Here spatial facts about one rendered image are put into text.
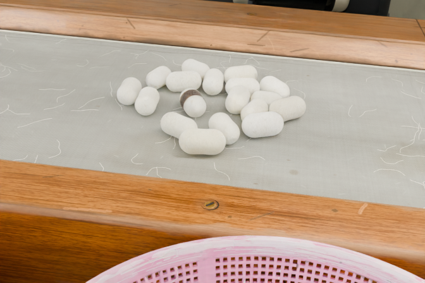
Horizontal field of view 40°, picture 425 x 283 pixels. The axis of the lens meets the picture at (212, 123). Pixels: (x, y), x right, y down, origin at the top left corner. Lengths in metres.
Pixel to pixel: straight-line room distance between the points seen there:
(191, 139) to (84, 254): 0.13
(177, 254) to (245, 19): 0.43
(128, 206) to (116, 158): 0.10
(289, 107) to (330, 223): 0.18
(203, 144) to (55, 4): 0.36
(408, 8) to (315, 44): 2.06
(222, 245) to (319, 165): 0.16
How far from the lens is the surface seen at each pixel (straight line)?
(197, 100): 0.53
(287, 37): 0.70
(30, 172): 0.43
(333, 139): 0.53
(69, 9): 0.75
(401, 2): 2.74
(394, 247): 0.38
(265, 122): 0.51
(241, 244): 0.36
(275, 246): 0.36
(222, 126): 0.50
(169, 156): 0.48
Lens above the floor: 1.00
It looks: 29 degrees down
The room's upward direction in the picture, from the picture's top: 3 degrees clockwise
